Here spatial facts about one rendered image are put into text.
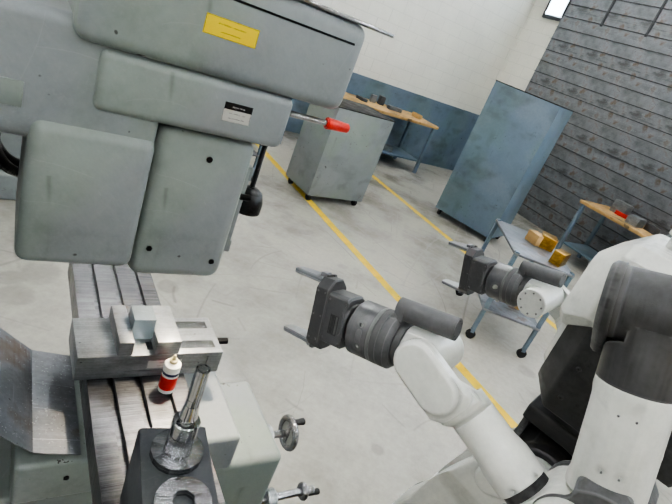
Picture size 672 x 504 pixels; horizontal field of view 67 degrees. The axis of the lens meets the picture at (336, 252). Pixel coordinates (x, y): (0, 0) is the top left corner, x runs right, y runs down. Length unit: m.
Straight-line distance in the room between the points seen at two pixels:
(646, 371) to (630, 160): 8.21
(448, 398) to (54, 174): 0.70
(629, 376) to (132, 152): 0.79
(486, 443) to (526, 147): 6.21
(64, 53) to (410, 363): 0.67
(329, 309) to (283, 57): 0.44
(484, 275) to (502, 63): 9.62
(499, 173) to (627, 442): 6.34
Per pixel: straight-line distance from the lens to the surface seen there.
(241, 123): 0.96
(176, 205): 1.01
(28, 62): 0.90
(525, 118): 6.88
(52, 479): 1.34
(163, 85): 0.91
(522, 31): 10.84
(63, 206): 0.97
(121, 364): 1.35
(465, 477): 1.04
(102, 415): 1.28
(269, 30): 0.92
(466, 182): 7.10
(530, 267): 1.22
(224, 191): 1.02
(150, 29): 0.87
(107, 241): 1.00
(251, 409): 1.67
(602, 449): 0.70
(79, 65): 0.90
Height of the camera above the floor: 1.89
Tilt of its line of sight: 23 degrees down
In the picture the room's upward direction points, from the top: 22 degrees clockwise
